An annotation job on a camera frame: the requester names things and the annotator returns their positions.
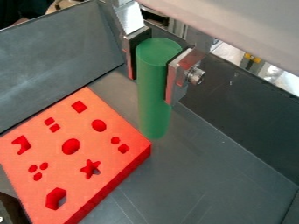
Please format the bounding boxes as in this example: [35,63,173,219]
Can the green cylinder peg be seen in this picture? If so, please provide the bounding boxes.
[135,38,183,139]

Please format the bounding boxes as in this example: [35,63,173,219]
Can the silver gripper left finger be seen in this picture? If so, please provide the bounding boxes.
[112,3,152,80]

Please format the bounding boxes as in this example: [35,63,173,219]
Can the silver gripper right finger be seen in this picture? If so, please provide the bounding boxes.
[164,27,213,105]

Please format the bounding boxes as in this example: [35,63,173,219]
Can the red shape-sorting block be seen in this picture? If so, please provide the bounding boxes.
[0,87,151,224]

